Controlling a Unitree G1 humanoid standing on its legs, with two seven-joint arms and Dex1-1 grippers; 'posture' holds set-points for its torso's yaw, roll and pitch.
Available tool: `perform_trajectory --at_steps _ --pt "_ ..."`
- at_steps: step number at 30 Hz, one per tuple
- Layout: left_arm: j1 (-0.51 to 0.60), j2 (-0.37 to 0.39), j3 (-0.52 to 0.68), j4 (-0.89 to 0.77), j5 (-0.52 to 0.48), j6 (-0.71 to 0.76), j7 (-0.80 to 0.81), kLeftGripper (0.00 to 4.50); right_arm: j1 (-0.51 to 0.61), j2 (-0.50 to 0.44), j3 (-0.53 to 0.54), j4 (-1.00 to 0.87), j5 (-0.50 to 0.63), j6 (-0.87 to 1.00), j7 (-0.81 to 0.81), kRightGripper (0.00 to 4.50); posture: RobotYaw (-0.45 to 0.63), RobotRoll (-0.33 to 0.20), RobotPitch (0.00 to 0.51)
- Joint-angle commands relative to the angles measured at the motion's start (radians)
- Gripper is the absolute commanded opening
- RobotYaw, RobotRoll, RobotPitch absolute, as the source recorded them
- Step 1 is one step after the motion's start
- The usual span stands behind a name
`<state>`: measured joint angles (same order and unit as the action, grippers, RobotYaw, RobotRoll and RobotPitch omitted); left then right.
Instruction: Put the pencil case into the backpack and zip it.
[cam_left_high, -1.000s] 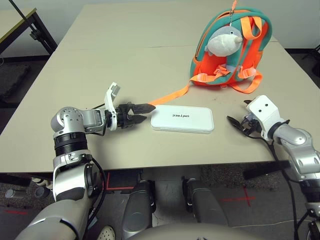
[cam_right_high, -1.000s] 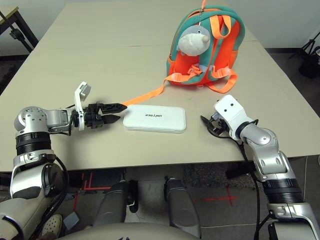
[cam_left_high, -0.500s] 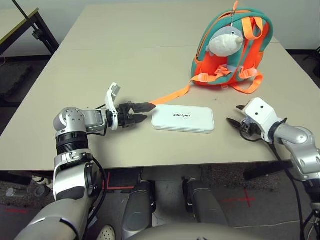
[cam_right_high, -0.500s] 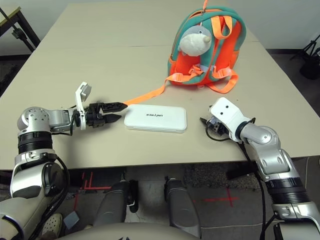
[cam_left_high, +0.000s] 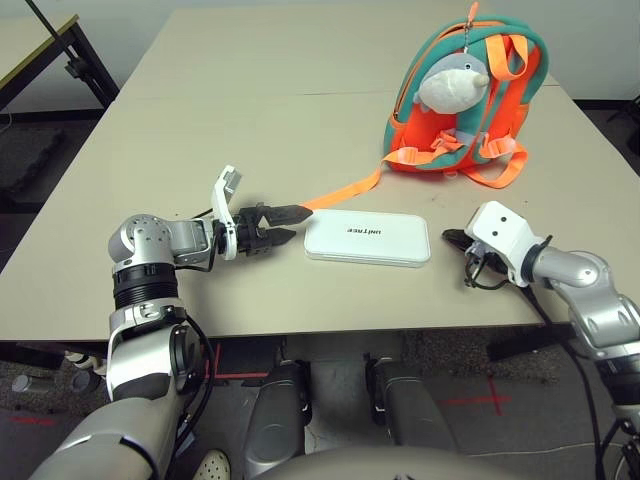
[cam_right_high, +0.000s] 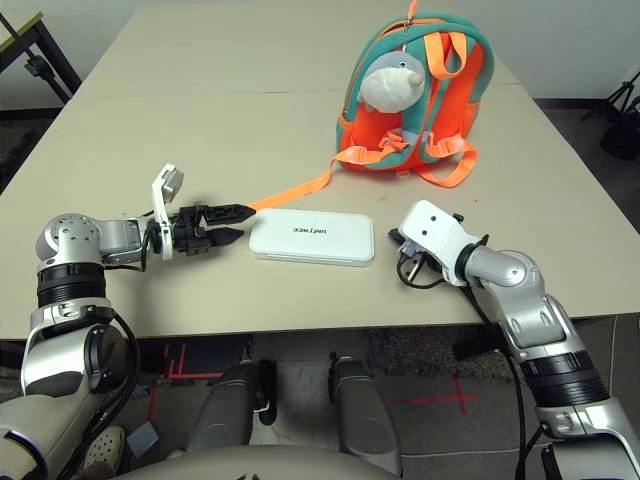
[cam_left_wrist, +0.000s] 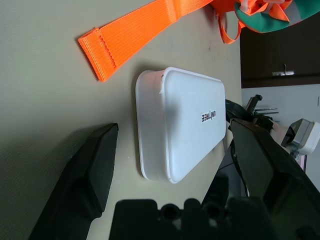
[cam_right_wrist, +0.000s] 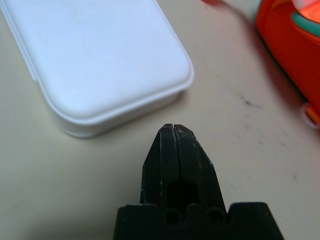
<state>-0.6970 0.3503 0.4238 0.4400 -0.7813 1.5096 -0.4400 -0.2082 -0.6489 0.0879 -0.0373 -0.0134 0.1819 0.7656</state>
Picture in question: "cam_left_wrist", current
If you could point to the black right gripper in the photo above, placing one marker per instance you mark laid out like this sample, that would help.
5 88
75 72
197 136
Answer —
262 122

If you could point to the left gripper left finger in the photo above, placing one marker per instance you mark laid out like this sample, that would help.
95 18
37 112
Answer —
82 175

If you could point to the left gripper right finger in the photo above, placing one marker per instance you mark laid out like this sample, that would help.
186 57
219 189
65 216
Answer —
275 175

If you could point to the white plastic pencil case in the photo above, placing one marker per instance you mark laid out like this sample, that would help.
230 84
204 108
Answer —
190 125

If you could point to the orange and teal backpack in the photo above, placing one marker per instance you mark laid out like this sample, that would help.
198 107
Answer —
140 27

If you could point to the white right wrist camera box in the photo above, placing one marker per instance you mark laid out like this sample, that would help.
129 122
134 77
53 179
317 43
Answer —
303 137

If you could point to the silver metal hook bracket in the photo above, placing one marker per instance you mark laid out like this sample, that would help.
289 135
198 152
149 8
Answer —
283 73

